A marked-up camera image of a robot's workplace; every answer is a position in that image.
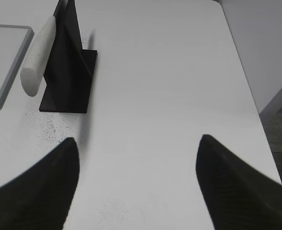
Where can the grey rimmed deer cutting board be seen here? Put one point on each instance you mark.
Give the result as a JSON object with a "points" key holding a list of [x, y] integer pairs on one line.
{"points": [[14, 43]]}

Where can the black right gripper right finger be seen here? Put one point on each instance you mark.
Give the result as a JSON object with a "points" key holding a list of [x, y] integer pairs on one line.
{"points": [[237, 196]]}

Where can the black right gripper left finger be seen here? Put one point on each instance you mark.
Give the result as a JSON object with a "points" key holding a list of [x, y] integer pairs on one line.
{"points": [[40, 198]]}

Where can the black knife stand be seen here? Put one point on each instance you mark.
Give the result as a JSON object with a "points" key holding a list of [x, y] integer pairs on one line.
{"points": [[70, 68]]}

